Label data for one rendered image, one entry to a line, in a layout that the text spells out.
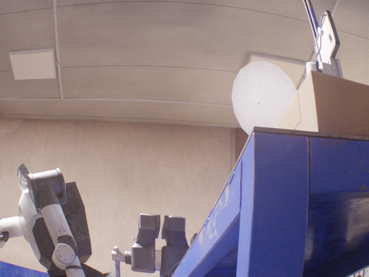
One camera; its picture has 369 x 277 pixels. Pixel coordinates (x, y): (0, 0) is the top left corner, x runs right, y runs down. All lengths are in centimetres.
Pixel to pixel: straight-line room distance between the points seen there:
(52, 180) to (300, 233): 142
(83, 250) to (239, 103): 336
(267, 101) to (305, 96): 427
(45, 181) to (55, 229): 18
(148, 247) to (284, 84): 337
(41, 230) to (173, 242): 52
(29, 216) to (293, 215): 150
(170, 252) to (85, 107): 489
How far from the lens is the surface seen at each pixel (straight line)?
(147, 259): 168
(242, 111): 512
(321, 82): 63
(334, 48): 180
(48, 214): 182
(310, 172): 54
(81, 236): 199
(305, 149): 55
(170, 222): 167
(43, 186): 185
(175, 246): 169
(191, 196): 653
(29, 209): 195
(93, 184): 653
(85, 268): 195
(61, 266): 182
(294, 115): 68
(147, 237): 169
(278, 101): 489
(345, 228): 102
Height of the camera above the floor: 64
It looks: 23 degrees up
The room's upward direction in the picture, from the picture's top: 1 degrees clockwise
